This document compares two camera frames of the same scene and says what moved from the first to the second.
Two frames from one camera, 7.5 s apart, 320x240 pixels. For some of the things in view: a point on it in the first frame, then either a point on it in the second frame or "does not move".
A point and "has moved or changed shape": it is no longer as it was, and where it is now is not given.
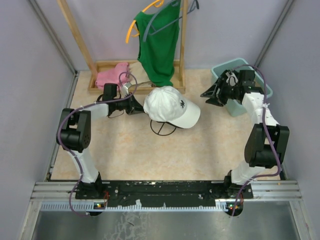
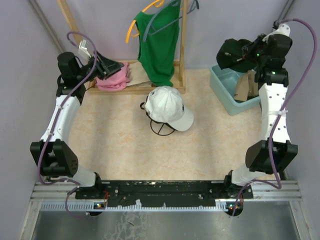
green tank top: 158,34 does not move
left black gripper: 133,103 → 111,66
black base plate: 120,193 does not move
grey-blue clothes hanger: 153,18 does not move
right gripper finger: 211,92 → 250,48
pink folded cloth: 119,75 does not move
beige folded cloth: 138,76 does not move
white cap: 165,103 has moved or changed shape
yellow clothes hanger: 128,33 does not move
